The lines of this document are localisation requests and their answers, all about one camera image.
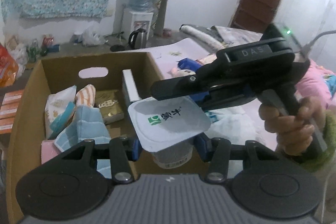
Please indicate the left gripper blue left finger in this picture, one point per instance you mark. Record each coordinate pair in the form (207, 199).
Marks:
(136, 149)

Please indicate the red orange snack bag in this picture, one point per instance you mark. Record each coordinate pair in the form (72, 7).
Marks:
(8, 68)

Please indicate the orange striped white cloth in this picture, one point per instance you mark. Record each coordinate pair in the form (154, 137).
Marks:
(86, 96)

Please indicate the rolled beige striped blanket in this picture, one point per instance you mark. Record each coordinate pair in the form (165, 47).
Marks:
(208, 39)

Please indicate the black kettle base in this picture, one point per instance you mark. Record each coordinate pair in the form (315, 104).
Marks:
(117, 48)

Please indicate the white yogurt cup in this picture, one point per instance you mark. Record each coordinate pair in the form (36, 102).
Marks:
(166, 128)

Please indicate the white blue flat box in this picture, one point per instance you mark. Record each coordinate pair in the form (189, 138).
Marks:
(129, 89)

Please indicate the white blue printed bag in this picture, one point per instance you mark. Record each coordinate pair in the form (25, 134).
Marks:
(233, 124)

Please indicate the gold LC packet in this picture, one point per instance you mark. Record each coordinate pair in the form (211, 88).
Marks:
(109, 105)

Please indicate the cardboard box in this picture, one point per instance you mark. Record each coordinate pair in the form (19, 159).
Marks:
(51, 76)

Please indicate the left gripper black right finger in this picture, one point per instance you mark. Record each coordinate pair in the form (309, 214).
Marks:
(204, 147)

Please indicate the blue white plastic packet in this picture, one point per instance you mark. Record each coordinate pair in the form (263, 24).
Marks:
(189, 64)

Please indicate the light blue towel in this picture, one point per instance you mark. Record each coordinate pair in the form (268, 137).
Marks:
(87, 123)

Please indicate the white plastic bag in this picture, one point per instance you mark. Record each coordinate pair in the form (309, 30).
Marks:
(92, 38)

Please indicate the white water dispenser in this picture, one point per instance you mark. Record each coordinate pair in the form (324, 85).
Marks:
(133, 20)

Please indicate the right hand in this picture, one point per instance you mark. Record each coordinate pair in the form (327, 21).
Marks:
(294, 133)

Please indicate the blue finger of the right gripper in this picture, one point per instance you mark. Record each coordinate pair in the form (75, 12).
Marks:
(176, 87)
(199, 99)

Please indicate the pink plush toy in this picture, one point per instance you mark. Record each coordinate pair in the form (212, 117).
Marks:
(176, 72)

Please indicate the green bottle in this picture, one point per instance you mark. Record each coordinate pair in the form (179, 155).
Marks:
(33, 51)

